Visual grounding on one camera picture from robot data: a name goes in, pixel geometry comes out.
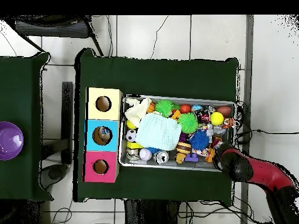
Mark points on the orange toy building block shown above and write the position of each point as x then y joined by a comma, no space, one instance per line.
210,155
176,114

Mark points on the mint green cloth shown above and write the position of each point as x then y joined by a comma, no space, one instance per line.
158,131

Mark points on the crushed clear plastic bottle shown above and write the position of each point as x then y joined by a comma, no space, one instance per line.
104,133

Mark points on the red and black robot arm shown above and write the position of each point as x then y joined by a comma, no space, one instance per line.
240,165

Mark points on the silver mesh bin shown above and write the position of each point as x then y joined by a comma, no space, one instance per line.
170,163

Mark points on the wooden box with three holes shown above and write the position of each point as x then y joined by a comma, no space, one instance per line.
114,107

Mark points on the blue spiky rubber ball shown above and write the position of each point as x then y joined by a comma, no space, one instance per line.
199,140

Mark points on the yellow ball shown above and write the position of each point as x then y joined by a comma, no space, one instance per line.
217,118

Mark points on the green spiky rubber ball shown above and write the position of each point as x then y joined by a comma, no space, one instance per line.
164,108
188,123

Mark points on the white toy baseball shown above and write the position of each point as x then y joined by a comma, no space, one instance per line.
145,154

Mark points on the cream cloth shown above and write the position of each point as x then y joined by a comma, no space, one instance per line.
136,110

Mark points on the black and white soccer ball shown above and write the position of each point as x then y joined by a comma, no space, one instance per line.
130,135

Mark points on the dark green tablecloth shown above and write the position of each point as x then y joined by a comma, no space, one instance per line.
151,77
18,93

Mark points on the black chair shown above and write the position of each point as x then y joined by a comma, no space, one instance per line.
51,29

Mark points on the purple bowl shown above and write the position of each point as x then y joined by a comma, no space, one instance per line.
10,141

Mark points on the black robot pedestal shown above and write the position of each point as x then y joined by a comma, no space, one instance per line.
149,214

